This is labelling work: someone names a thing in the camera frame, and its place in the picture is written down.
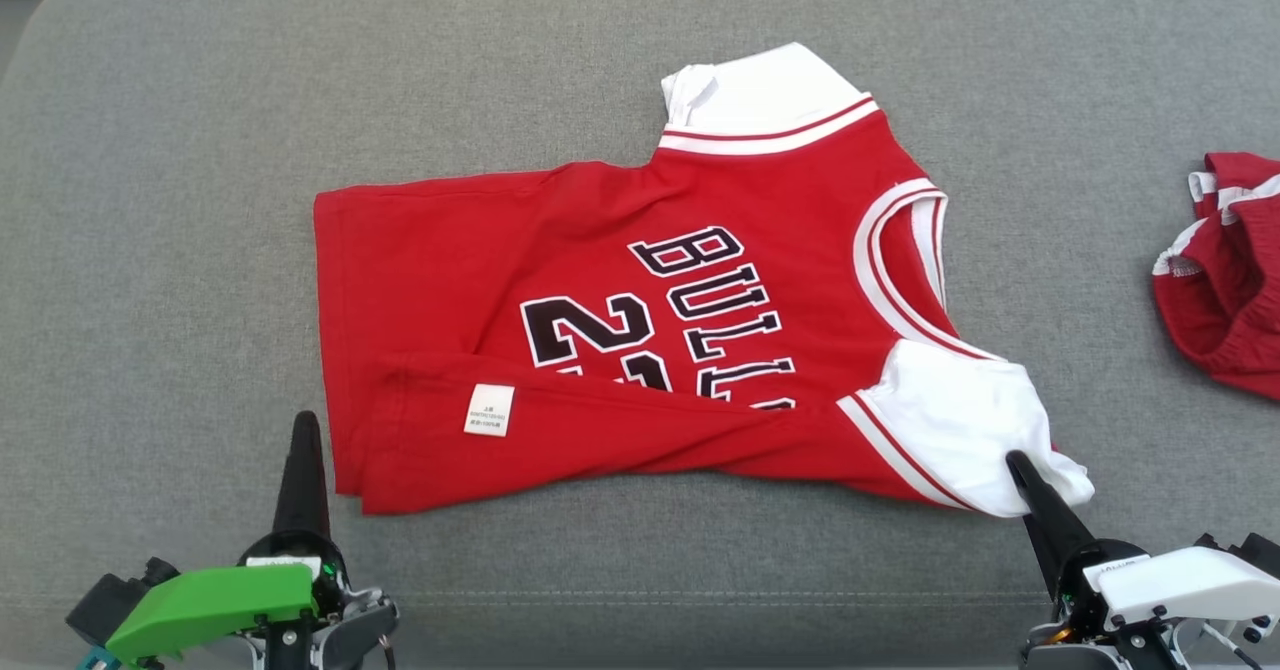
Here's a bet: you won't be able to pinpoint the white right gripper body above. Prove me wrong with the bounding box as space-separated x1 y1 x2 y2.
1055 538 1280 638

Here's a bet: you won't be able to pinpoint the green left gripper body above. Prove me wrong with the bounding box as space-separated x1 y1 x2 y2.
105 533 349 664

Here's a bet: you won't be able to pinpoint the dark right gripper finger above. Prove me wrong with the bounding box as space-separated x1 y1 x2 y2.
1005 450 1097 602

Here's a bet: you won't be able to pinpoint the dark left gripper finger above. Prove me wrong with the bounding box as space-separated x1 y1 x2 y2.
272 411 332 543

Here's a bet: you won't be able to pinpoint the red Bulls basketball jersey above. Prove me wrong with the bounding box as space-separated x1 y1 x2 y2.
313 42 1096 519

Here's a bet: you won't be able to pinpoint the red shorts with white stripe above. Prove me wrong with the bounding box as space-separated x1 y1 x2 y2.
1152 152 1280 401

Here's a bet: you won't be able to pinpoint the grey fabric sofa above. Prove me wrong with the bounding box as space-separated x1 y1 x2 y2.
0 0 1280 670

